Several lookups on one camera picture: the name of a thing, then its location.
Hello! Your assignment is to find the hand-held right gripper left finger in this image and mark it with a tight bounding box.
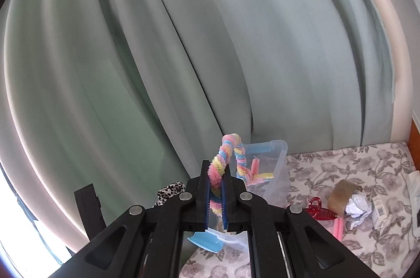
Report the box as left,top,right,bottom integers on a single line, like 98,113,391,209
49,160,211,278

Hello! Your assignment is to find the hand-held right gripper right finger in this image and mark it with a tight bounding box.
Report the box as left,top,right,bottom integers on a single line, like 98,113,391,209
220,176,383,278

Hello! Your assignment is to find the pastel braided headband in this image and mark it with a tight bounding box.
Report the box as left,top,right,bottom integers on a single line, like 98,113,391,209
207,133,274,201

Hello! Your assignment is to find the leopard print scrunchie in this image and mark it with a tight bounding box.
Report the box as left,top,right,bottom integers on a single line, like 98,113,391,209
154,181,186,208

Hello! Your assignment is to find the clear plastic storage container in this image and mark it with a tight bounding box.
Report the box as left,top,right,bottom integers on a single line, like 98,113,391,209
187,140,291,254

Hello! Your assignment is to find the red hair claw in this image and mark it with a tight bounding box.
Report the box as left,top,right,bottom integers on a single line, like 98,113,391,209
305,197,337,221

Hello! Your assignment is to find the brown packing tape roll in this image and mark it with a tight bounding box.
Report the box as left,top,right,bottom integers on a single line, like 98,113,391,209
328,180,363,216

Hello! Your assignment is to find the white paper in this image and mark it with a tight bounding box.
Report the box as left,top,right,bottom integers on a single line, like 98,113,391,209
346,193,373,230

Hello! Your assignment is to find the small cardboard box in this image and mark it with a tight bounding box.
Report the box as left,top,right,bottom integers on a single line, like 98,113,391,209
371,194,389,229

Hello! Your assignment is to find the floral blanket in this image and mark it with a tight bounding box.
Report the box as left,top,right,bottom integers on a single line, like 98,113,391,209
179,141,420,278

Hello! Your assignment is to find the pink comb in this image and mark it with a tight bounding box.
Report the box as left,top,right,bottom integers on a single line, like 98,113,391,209
331,216,345,241

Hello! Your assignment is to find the green curtain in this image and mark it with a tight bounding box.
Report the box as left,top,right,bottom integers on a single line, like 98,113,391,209
0,0,399,252

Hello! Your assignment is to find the white power strip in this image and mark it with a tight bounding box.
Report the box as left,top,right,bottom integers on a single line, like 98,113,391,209
406,170,420,229

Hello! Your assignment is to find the brown wooden furniture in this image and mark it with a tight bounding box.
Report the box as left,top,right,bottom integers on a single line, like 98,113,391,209
409,119,420,172

